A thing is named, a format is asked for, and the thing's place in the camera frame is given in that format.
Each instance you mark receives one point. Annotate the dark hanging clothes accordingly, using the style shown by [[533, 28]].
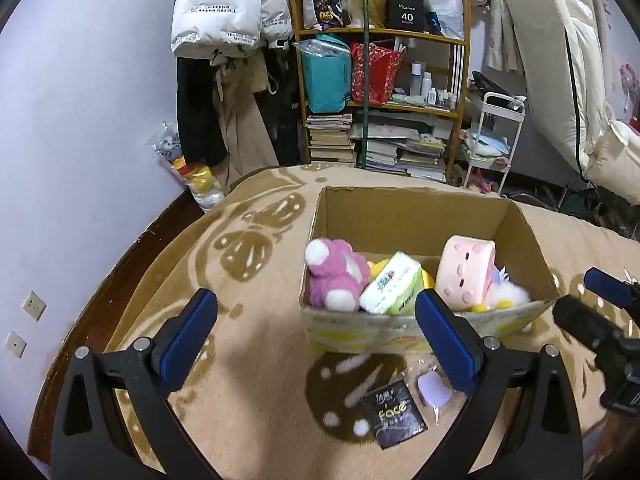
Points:
[[287, 110]]

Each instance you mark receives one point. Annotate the black hanging garment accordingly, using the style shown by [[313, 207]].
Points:
[[197, 115]]

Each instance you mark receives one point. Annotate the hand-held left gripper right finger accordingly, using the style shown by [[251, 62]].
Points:
[[450, 345]]

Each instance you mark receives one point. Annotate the white trolley cart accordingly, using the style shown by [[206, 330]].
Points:
[[487, 147]]

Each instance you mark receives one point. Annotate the green tissue pack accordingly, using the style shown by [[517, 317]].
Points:
[[392, 285]]

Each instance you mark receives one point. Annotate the white padded recliner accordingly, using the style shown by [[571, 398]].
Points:
[[550, 60]]

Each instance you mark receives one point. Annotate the blond wig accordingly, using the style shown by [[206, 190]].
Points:
[[357, 0]]

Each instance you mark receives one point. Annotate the white fluffy plush toy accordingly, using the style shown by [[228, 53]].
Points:
[[507, 295]]

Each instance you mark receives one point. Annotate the white patterned curtain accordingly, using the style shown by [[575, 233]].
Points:
[[510, 10]]

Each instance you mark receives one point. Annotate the stack of books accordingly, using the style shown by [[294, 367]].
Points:
[[330, 140]]

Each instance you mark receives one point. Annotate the black sachet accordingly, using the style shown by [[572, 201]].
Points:
[[395, 415]]

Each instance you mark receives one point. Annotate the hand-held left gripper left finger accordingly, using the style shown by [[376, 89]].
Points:
[[185, 345]]

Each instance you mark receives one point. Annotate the black box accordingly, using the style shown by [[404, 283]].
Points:
[[405, 12]]

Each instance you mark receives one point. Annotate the wall socket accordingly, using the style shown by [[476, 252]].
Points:
[[33, 305], [15, 344]]

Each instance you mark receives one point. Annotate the red patterned bag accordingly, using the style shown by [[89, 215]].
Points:
[[382, 75]]

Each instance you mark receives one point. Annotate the cardboard box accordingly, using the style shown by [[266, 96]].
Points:
[[415, 215]]

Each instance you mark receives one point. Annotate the beige patterned blanket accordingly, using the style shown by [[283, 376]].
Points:
[[260, 320]]

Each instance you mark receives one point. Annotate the pink plush toy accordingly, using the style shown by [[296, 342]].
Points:
[[335, 275]]

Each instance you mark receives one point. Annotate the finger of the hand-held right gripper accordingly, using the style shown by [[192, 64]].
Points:
[[607, 287], [585, 325]]

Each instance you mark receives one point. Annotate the row of cosmetic bottles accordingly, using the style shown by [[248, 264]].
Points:
[[430, 92]]

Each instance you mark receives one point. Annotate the white puffer jacket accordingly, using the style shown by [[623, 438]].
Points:
[[220, 10]]

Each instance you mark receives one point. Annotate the clear plastic bag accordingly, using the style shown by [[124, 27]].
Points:
[[445, 0]]

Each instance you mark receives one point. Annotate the beige hanging trousers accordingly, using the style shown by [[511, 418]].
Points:
[[245, 125]]

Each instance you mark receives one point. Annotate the teal bag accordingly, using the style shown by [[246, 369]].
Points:
[[325, 77]]

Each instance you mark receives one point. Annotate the yellow plush toy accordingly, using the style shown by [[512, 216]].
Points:
[[376, 265]]

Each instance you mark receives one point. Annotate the pile of books and papers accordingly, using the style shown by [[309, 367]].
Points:
[[410, 150]]

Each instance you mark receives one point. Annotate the pink swirl roll plush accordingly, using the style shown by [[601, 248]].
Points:
[[465, 270]]

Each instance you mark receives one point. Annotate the green pole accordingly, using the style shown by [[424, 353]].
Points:
[[367, 85]]

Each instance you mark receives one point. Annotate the plastic bag of toys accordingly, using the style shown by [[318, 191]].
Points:
[[195, 175]]

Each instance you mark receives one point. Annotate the wooden shelf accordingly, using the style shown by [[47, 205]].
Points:
[[462, 60]]

